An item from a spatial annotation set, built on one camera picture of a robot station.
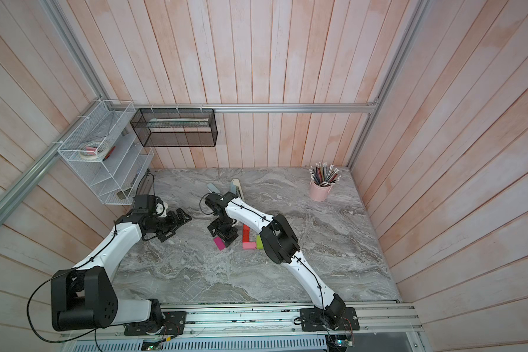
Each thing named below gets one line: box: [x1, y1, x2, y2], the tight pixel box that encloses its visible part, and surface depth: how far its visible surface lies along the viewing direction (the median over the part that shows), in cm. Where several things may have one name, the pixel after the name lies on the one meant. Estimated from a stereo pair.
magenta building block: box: [213, 236, 226, 251], surface depth 95 cm
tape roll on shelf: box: [79, 140, 110, 160], surface depth 75 cm
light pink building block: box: [242, 242, 257, 251], surface depth 93 cm
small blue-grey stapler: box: [206, 182, 220, 194], surface depth 111 cm
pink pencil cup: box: [308, 178, 333, 202], surface depth 106 cm
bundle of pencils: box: [308, 161, 342, 187], surface depth 103 cm
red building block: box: [242, 224, 251, 243], surface depth 97 cm
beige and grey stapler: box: [230, 178, 245, 202], surface depth 110 cm
